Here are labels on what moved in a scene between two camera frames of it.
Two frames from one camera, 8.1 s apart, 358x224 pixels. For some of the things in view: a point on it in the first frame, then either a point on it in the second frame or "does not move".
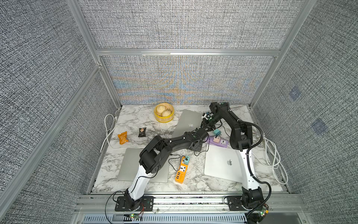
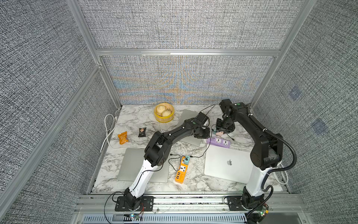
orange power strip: [182, 171] does not move
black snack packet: [142, 132] does not move
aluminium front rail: [97, 204] does not move
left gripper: [200, 147] -> [207, 135]
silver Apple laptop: [223, 163] does not move
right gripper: [204, 121] -> [218, 127]
